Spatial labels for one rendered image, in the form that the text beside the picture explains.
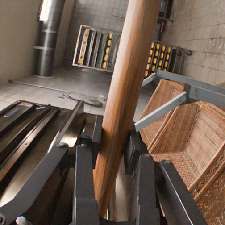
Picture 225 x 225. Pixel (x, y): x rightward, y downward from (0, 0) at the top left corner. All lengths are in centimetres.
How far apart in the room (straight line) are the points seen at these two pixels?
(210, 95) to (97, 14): 483
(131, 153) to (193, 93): 48
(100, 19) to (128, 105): 511
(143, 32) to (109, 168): 14
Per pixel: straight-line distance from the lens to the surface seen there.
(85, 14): 534
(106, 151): 19
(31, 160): 110
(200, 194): 75
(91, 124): 183
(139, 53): 17
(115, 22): 523
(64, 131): 110
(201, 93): 63
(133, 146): 17
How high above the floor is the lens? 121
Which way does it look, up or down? 4 degrees down
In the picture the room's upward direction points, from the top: 79 degrees counter-clockwise
